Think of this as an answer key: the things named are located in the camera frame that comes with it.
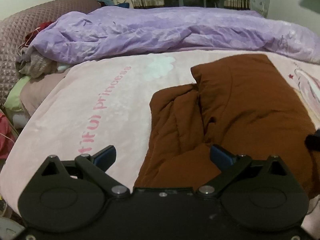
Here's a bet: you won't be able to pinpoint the pink princess blanket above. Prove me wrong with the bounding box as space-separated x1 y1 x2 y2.
1 50 319 239

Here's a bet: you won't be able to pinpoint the mauve quilted headboard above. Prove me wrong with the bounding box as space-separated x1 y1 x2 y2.
1 0 101 105

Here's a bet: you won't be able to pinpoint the green pillow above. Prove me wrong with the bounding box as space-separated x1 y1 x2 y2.
4 76 31 112

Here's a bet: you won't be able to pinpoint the purple duvet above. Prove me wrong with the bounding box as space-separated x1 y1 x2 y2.
25 6 319 64

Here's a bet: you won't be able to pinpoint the red garment by headboard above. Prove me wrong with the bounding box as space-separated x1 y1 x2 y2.
25 21 53 42

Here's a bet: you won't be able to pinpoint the brown padded jacket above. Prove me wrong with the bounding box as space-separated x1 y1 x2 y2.
135 54 319 198

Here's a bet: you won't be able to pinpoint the grey clothes near pillow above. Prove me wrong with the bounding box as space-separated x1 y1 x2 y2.
15 48 57 78

